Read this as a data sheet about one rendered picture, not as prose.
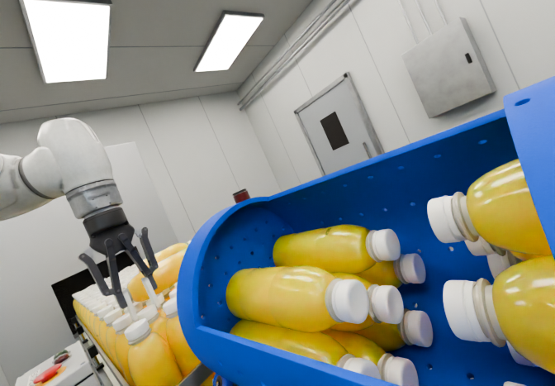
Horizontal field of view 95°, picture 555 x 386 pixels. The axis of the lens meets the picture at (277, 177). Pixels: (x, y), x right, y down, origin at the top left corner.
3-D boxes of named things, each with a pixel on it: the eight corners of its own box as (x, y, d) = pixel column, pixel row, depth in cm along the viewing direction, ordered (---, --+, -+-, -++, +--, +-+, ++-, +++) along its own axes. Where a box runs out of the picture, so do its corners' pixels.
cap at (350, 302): (324, 293, 25) (340, 295, 23) (343, 272, 28) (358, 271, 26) (341, 331, 25) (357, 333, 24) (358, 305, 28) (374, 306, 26)
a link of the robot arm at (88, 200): (118, 176, 55) (130, 201, 55) (111, 187, 61) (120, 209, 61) (66, 189, 48) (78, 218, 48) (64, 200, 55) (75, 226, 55)
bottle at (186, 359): (188, 411, 50) (149, 324, 50) (203, 380, 57) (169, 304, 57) (220, 401, 49) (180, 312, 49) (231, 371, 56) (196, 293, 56)
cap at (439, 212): (474, 236, 22) (451, 239, 24) (458, 193, 23) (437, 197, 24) (462, 245, 20) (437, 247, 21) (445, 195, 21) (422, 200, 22)
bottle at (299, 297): (216, 285, 37) (310, 288, 24) (252, 259, 42) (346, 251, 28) (236, 330, 37) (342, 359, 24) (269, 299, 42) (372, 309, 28)
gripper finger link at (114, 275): (113, 237, 53) (105, 240, 52) (122, 293, 52) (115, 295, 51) (110, 240, 56) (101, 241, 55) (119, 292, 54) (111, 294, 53)
